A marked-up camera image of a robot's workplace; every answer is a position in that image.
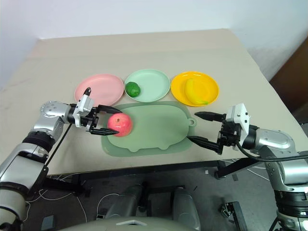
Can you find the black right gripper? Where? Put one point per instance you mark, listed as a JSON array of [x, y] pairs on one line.
[[228, 134]]

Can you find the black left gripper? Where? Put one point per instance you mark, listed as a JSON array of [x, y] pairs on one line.
[[92, 120]]

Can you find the red apple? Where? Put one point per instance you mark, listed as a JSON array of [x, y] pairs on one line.
[[123, 124]]

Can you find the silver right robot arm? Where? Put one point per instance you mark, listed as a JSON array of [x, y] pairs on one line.
[[274, 139]]

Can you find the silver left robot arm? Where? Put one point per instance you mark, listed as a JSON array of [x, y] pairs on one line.
[[14, 166]]

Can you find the pink plate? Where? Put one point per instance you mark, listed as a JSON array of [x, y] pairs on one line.
[[103, 86]]

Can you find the yellow plate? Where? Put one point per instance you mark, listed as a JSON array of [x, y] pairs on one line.
[[177, 89]]

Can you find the light green plate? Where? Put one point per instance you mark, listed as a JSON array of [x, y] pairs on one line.
[[152, 83]]

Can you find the yellow banana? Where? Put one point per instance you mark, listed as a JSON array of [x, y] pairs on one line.
[[192, 91]]

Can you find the green lime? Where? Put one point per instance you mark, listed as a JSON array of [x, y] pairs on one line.
[[133, 89]]

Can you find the black table leg brace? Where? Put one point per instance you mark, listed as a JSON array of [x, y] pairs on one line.
[[65, 184], [237, 167]]

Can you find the green silicone mat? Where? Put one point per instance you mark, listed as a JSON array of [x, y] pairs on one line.
[[154, 128]]

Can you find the grey rounded robot leg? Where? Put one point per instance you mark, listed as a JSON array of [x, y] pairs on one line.
[[186, 207], [125, 202]]

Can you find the black metal floor stand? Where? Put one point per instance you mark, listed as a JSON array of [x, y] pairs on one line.
[[234, 214]]

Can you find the brown wooden cabinet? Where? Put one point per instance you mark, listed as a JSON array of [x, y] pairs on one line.
[[292, 79]]

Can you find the grey robot torso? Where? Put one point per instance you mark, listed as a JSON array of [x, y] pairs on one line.
[[115, 226]]

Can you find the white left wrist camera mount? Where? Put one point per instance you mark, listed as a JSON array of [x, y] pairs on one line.
[[83, 105]]

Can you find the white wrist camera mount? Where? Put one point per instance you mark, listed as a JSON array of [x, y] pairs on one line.
[[83, 105], [240, 113]]

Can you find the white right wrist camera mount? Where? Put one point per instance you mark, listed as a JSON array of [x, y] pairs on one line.
[[240, 113]]

